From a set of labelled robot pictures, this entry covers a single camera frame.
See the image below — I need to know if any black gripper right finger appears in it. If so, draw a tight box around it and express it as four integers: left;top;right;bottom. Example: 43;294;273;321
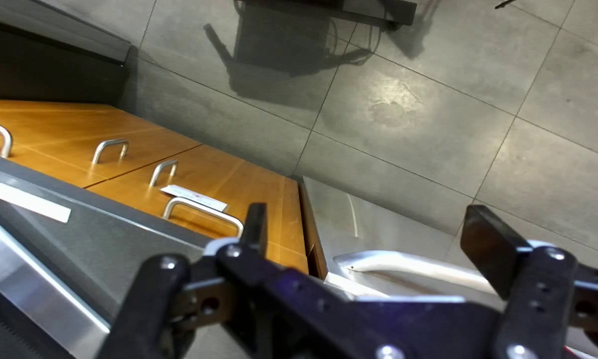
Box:
458;204;598;359

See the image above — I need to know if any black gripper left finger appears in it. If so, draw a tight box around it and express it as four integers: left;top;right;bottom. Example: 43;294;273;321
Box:
97;202;406;359

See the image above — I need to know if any white microwave with open door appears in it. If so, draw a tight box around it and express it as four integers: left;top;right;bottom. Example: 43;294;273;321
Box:
0;208;111;359

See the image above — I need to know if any white label on cabinet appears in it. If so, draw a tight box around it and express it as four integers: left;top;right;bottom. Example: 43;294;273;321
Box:
159;184;229;216

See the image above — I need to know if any white strip label on countertop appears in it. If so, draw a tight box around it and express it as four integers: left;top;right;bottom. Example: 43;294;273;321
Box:
0;180;73;226

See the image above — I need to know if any stainless steel dishwasher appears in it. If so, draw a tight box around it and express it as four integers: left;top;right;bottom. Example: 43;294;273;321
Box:
298;176;598;306

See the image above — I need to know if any wooden base cabinet with label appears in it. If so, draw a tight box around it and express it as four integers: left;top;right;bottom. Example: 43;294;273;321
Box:
0;98;326;278

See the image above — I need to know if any black robot stand base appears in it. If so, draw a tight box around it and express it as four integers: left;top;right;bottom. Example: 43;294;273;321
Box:
235;0;418;34

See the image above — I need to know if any steel dishwasher handle bar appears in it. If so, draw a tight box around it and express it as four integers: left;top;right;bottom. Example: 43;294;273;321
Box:
328;248;506;298

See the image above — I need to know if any steel cabinet door handle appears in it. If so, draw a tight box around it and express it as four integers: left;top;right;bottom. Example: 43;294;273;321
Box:
145;158;179;192
87;138;129;168

